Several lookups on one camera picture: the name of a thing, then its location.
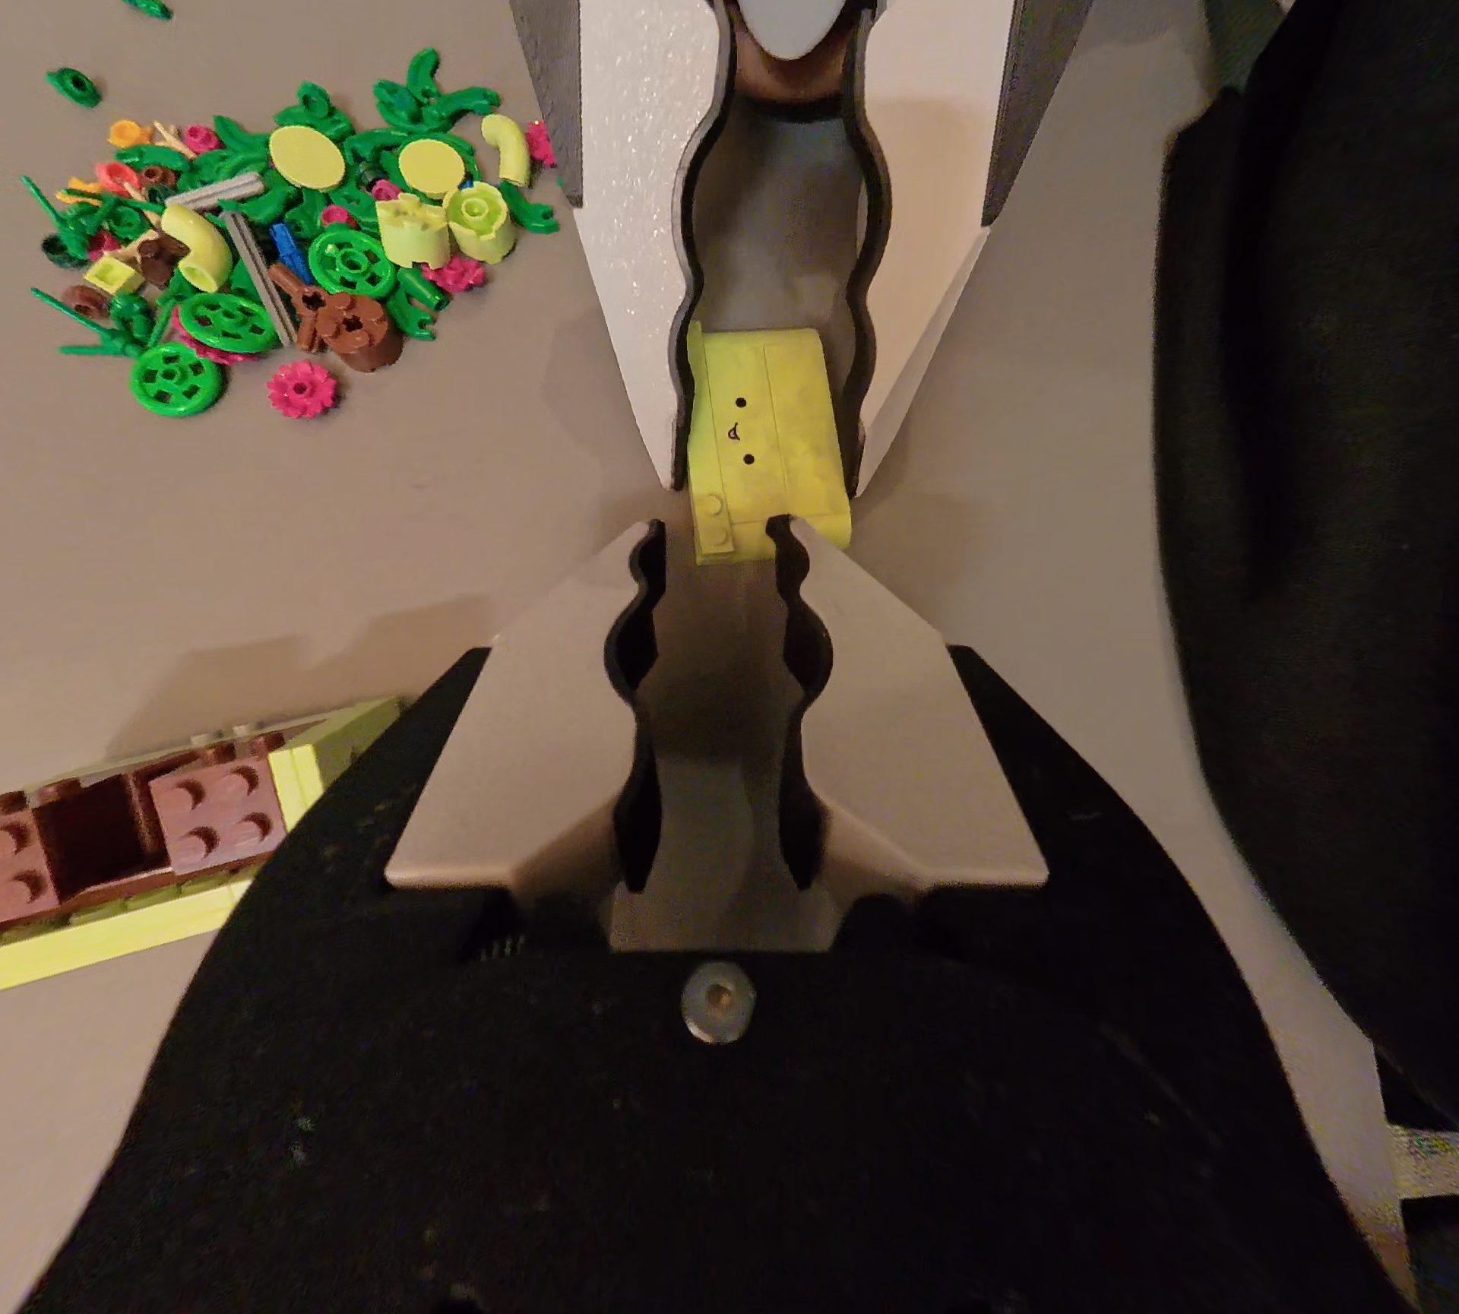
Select person's right hand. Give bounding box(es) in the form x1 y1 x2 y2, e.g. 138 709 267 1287
729 23 861 122

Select pile of small toy pieces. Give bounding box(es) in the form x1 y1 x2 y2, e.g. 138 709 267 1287
20 0 566 424

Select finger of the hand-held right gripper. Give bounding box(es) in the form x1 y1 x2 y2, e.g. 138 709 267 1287
849 0 1030 497
576 0 735 493

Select lime toy brick pot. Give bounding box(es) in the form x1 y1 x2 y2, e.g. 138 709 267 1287
0 696 404 995

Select person's black jacket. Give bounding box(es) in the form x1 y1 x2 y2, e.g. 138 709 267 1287
1152 0 1459 1123

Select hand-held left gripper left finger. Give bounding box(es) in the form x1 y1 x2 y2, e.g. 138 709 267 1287
385 519 668 922

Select lime and brown toy panel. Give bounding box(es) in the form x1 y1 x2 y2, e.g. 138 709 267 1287
685 321 859 568

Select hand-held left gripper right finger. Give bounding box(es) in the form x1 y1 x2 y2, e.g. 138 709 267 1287
766 514 1048 922

